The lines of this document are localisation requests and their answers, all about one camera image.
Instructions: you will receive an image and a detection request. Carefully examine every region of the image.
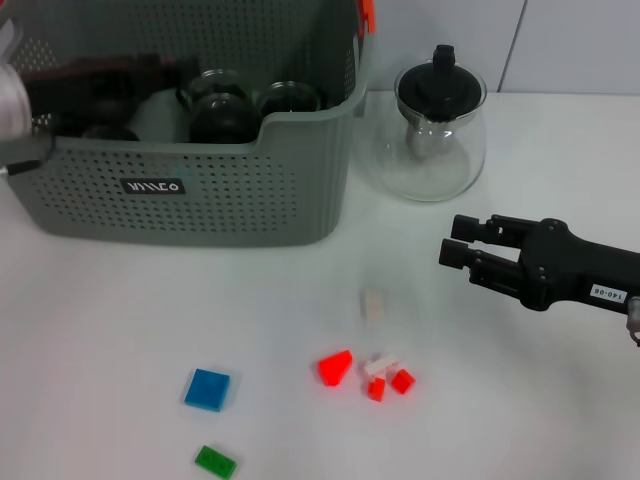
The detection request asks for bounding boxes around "black glass teapot lid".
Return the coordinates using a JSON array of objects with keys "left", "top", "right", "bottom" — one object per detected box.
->
[{"left": 397, "top": 44, "right": 484, "bottom": 124}]

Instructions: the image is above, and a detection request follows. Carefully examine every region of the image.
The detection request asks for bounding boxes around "right gripper cable with connector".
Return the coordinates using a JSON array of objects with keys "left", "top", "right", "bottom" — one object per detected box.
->
[{"left": 624, "top": 294, "right": 640, "bottom": 347}]

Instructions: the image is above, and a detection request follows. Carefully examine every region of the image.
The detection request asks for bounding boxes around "thin left gripper cable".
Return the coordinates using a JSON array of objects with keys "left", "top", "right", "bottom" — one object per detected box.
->
[{"left": 0, "top": 132, "right": 57, "bottom": 176}]

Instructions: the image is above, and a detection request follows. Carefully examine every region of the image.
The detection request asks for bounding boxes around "white two-stud brick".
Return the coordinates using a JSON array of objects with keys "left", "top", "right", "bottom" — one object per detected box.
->
[{"left": 359, "top": 287, "right": 389, "bottom": 321}]

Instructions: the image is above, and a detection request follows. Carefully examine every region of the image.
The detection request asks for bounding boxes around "blue square brick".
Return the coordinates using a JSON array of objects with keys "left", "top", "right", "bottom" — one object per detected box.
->
[{"left": 183, "top": 368, "right": 232, "bottom": 413}]

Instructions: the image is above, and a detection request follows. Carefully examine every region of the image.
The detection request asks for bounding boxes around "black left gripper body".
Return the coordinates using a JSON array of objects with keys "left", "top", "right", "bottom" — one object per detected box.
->
[{"left": 24, "top": 62, "right": 144, "bottom": 120}]

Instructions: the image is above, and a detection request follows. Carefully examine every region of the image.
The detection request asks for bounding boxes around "orange bin handle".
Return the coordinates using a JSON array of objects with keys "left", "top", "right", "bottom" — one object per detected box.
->
[{"left": 358, "top": 0, "right": 377, "bottom": 36}]

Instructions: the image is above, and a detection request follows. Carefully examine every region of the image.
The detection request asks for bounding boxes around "green brick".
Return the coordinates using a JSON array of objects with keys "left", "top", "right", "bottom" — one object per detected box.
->
[{"left": 194, "top": 444, "right": 239, "bottom": 479}]

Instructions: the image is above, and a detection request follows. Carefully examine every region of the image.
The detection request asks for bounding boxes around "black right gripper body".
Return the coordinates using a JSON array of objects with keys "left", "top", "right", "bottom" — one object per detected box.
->
[{"left": 517, "top": 217, "right": 640, "bottom": 314}]

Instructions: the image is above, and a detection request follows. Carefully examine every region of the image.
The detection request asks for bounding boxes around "clear glass teapot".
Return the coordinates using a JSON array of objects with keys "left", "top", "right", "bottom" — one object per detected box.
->
[{"left": 374, "top": 57, "right": 489, "bottom": 204}]

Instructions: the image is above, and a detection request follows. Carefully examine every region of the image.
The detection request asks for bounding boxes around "translucent white brick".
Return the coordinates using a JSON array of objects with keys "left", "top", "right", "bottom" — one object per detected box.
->
[{"left": 363, "top": 353, "right": 400, "bottom": 378}]

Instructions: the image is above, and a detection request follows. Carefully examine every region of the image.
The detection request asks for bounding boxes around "grey-green perforated storage bin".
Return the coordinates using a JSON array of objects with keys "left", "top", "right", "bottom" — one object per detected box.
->
[{"left": 0, "top": 0, "right": 376, "bottom": 249}]

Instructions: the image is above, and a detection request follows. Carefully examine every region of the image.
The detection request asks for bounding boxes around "steel teapot infuser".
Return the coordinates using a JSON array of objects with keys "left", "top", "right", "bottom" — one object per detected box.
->
[{"left": 404, "top": 117, "right": 454, "bottom": 162}]

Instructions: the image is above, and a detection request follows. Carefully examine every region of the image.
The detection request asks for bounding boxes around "large red sloped brick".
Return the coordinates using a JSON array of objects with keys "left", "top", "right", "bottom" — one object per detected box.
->
[{"left": 317, "top": 349, "right": 355, "bottom": 388}]

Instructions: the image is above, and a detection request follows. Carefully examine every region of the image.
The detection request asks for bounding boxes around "dark clay teapot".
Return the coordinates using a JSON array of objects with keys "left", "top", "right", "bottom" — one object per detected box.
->
[{"left": 54, "top": 94, "right": 146, "bottom": 137}]

